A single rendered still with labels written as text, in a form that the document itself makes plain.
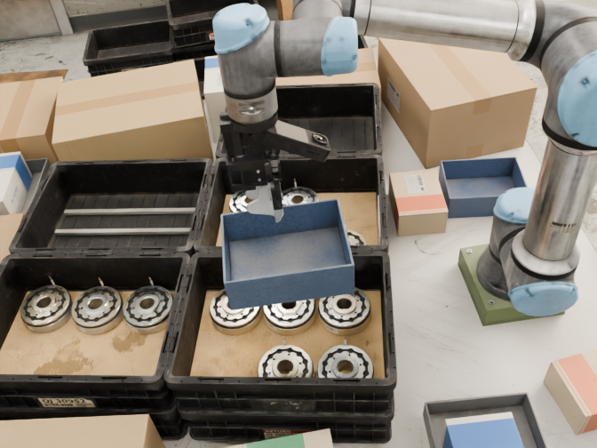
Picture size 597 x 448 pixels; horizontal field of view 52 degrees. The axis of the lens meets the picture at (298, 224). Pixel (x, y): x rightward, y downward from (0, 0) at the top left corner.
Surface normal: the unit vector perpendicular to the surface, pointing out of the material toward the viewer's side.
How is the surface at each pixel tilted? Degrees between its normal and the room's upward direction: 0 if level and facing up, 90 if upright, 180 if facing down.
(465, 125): 90
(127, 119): 0
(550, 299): 98
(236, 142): 86
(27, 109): 0
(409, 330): 0
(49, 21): 90
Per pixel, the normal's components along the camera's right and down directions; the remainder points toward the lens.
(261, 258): -0.07, -0.69
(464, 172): 0.00, 0.71
